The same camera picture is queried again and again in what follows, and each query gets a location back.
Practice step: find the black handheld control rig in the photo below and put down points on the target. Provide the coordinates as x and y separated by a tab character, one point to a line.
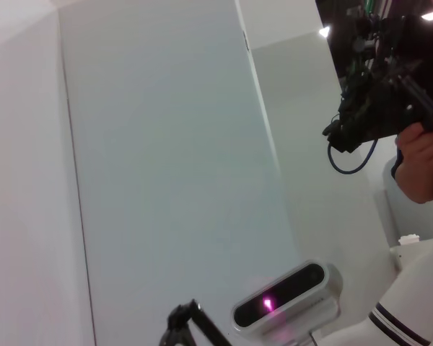
382	108

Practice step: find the operator hand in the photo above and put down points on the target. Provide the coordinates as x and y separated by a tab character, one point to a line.
422	144

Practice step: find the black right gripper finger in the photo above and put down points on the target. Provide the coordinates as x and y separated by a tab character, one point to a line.
180	328

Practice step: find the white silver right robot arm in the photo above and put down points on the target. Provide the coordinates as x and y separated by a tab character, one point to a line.
418	295

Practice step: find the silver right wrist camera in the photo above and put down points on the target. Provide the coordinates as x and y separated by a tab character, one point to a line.
281	295

